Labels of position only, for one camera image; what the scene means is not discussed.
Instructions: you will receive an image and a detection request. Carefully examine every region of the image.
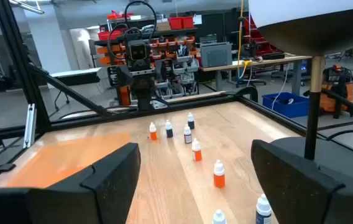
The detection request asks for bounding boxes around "black aluminium table frame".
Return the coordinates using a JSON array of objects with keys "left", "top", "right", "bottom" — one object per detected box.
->
[{"left": 0, "top": 0, "right": 353, "bottom": 187}]

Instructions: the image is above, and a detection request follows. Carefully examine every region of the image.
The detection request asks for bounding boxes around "small blue food coloring bottle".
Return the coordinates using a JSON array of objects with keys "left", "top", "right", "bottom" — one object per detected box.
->
[{"left": 255, "top": 193, "right": 273, "bottom": 224}]

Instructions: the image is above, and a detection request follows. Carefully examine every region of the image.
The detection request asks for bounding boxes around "small dark food coloring bottle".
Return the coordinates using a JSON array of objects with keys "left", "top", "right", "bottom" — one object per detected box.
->
[
  {"left": 187, "top": 112, "right": 196, "bottom": 130},
  {"left": 165, "top": 119, "right": 174, "bottom": 138}
]

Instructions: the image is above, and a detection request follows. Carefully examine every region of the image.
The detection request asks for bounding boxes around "white low table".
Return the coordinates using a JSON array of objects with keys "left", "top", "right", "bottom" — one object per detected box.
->
[{"left": 48, "top": 67, "right": 103, "bottom": 111}]

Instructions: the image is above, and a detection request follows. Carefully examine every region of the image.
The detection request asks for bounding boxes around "shelf with orange bins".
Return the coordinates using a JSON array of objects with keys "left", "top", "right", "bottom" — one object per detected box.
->
[{"left": 94, "top": 27, "right": 201, "bottom": 99}]

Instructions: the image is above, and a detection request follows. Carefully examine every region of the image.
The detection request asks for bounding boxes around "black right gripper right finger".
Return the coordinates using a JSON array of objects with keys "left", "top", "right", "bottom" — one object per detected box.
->
[{"left": 250, "top": 139, "right": 353, "bottom": 224}]

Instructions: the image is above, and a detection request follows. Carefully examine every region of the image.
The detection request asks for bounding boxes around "grey equipment case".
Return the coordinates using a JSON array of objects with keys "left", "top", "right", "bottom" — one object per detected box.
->
[{"left": 199, "top": 42, "right": 233, "bottom": 68}]

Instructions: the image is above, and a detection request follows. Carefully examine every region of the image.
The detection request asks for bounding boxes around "white globe table lamp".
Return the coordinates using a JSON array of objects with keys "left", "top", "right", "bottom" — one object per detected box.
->
[{"left": 247, "top": 0, "right": 353, "bottom": 180}]

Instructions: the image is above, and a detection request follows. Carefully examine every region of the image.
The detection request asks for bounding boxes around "small brown food coloring bottle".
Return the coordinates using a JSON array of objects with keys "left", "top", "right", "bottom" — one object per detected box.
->
[{"left": 183, "top": 124, "right": 193, "bottom": 144}]

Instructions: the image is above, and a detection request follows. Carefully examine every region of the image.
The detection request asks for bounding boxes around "red storage bin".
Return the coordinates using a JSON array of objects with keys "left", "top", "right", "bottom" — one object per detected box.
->
[
  {"left": 181, "top": 16, "right": 195, "bottom": 29},
  {"left": 168, "top": 17, "right": 183, "bottom": 30}
]

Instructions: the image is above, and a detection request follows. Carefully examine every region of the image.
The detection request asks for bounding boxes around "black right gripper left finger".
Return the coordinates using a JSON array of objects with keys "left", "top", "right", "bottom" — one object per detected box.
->
[{"left": 0, "top": 142, "right": 142, "bottom": 224}]

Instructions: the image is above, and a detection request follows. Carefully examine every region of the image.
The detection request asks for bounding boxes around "wooden workbench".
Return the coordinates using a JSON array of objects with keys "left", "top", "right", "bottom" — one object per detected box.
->
[{"left": 198, "top": 54, "right": 313, "bottom": 96}]

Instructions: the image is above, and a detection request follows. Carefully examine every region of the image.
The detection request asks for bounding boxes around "black lamp floor cable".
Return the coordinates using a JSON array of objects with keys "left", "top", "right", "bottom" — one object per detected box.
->
[{"left": 325, "top": 129, "right": 353, "bottom": 142}]

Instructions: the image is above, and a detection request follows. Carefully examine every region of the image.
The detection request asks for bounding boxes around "small orange food coloring bottle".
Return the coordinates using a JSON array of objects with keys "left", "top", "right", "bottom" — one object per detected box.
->
[
  {"left": 149, "top": 121, "right": 158, "bottom": 141},
  {"left": 191, "top": 138, "right": 203, "bottom": 162},
  {"left": 213, "top": 159, "right": 226, "bottom": 189}
]

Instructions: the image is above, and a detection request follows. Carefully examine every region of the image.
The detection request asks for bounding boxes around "orange shop vacuum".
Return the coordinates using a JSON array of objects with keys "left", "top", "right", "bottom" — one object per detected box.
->
[{"left": 319, "top": 64, "right": 353, "bottom": 113}]

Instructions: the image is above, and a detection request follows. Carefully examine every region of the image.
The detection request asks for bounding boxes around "red tool rack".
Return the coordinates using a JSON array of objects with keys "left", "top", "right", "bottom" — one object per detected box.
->
[{"left": 244, "top": 15, "right": 286, "bottom": 60}]

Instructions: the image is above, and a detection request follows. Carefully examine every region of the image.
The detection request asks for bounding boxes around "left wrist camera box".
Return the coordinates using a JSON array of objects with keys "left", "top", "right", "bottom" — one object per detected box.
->
[{"left": 126, "top": 39, "right": 152, "bottom": 62}]

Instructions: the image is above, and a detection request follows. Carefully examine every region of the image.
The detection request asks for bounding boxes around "white cable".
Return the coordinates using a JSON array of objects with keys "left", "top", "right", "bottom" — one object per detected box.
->
[{"left": 270, "top": 63, "right": 294, "bottom": 110}]

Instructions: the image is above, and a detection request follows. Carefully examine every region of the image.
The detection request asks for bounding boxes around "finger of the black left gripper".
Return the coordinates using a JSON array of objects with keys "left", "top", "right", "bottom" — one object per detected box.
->
[
  {"left": 155, "top": 59, "right": 173, "bottom": 80},
  {"left": 116, "top": 65, "right": 133, "bottom": 87}
]

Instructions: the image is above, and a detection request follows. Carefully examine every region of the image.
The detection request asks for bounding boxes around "yellow hanging extension cable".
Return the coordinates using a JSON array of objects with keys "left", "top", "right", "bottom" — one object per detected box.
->
[{"left": 237, "top": 0, "right": 252, "bottom": 80}]

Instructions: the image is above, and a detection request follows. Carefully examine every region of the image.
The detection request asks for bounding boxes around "blue plastic storage bin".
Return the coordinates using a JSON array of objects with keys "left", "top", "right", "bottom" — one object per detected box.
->
[{"left": 262, "top": 91, "right": 310, "bottom": 119}]

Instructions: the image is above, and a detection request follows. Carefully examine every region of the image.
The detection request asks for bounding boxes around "silver metal bracket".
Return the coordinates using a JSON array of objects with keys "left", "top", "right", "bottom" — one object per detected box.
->
[{"left": 22, "top": 103, "right": 37, "bottom": 149}]

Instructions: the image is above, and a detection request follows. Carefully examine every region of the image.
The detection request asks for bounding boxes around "black office chair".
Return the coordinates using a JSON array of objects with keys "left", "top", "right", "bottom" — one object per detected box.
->
[{"left": 235, "top": 63, "right": 267, "bottom": 88}]

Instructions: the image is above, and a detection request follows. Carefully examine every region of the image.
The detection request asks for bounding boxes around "black vacuum hose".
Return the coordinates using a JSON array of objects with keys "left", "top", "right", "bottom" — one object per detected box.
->
[{"left": 303, "top": 88, "right": 353, "bottom": 116}]

